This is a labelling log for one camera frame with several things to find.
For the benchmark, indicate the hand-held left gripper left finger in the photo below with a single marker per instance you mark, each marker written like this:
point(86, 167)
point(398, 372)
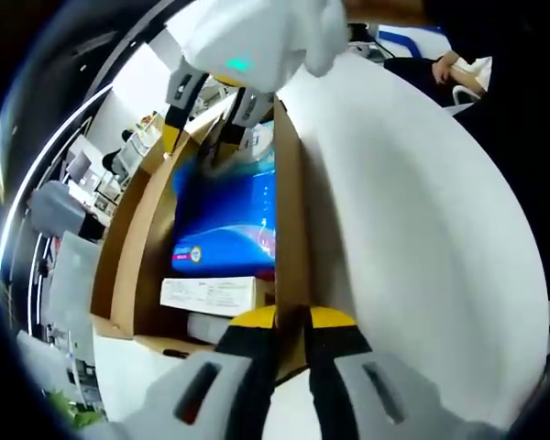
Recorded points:
point(247, 366)

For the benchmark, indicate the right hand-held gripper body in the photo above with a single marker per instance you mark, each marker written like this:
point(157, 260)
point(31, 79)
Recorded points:
point(256, 36)

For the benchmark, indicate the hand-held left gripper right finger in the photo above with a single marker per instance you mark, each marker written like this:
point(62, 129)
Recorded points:
point(334, 357)

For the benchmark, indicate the white blue wet wipes pack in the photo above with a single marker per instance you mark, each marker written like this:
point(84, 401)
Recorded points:
point(262, 142)

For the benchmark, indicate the long white printed carton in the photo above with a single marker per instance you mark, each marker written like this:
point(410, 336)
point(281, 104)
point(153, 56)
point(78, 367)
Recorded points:
point(201, 293)

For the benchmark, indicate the blue soft tissue pack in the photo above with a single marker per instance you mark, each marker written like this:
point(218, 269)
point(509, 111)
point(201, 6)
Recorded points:
point(224, 206)

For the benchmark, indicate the brown cardboard shoe box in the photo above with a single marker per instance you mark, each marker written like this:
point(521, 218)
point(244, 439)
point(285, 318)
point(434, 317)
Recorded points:
point(298, 206)

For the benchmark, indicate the green potted plant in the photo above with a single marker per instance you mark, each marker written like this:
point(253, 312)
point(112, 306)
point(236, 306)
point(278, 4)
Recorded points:
point(80, 414)

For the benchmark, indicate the light grey desk partition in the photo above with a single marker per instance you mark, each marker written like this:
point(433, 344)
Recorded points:
point(73, 284)

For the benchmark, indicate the person's dark clothing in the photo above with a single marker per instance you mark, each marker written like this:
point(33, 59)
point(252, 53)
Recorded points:
point(509, 91)

